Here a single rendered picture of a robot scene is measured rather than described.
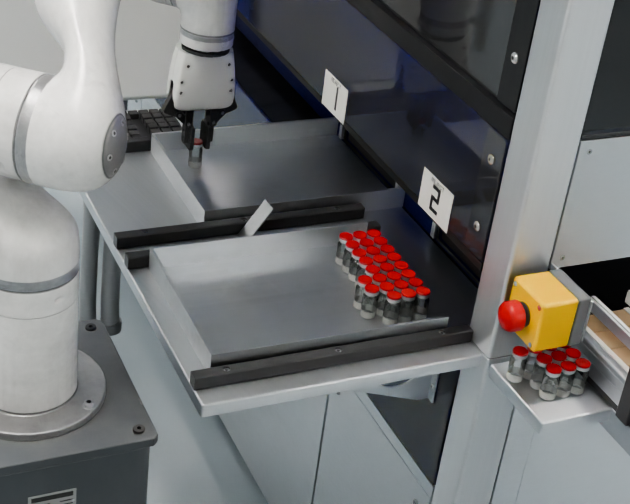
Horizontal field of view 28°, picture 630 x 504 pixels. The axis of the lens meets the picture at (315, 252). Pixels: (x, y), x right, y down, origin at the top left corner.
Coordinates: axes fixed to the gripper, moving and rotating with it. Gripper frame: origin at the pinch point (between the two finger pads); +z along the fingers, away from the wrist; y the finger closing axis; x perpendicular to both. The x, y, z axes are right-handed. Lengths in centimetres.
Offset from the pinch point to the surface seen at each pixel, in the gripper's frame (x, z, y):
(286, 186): 9.6, 5.5, -12.4
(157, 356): -64, 93, -20
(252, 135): -6.1, 4.1, -12.4
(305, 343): 54, 3, 4
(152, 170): -0.4, 6.1, 7.0
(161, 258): 27.9, 4.6, 14.7
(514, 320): 67, -6, -17
